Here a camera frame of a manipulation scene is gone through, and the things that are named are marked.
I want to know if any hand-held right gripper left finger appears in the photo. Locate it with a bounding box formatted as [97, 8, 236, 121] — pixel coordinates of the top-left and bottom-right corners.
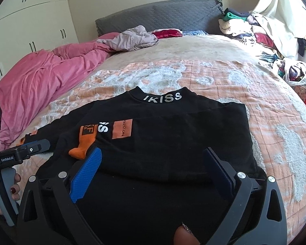
[17, 147, 104, 245]

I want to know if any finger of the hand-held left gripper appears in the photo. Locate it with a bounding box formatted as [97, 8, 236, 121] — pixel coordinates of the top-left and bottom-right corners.
[21, 138, 51, 159]

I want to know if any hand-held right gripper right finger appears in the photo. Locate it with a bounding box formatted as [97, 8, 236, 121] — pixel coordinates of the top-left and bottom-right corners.
[203, 147, 288, 245]

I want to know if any black sweater with orange patches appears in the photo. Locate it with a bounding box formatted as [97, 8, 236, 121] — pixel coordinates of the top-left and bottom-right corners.
[20, 86, 267, 245]

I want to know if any white plastic bag of clothes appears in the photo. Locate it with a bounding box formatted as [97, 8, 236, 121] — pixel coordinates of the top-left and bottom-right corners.
[272, 57, 306, 88]

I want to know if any pile of mixed clothes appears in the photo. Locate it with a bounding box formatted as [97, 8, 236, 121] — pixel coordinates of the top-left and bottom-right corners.
[218, 7, 284, 62]

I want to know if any person's left hand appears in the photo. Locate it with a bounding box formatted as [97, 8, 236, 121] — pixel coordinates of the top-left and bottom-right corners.
[0, 173, 21, 215]

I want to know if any person's right hand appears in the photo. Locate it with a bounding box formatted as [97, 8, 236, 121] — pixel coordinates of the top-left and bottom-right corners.
[173, 222, 202, 245]

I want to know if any pink duvet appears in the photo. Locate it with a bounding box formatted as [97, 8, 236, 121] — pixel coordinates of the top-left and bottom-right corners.
[0, 32, 123, 144]

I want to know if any orange patterned blanket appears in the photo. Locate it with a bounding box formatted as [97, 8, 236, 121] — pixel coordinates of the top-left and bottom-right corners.
[0, 58, 306, 245]

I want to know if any floral printed box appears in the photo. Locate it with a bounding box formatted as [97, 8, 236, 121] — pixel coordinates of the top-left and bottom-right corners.
[294, 84, 306, 100]

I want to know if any cream wardrobe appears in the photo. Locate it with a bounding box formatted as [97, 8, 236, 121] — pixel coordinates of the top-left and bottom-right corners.
[0, 0, 80, 90]

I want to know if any beige bed sheet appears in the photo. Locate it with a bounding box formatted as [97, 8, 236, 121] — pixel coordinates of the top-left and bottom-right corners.
[102, 34, 276, 70]

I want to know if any mauve crumpled garment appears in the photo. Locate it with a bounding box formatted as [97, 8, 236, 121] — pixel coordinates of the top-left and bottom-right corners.
[97, 25, 159, 52]

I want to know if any blue patterned cloth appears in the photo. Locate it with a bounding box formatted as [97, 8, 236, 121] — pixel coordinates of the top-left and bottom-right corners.
[182, 30, 208, 36]

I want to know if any red shiny cloth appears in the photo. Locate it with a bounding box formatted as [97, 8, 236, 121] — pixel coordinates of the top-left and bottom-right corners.
[151, 28, 183, 39]

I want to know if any grey quilted headboard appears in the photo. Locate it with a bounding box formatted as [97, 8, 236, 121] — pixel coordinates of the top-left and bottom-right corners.
[95, 0, 224, 38]

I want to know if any white curtain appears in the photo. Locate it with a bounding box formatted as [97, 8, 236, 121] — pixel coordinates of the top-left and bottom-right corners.
[250, 0, 306, 60]

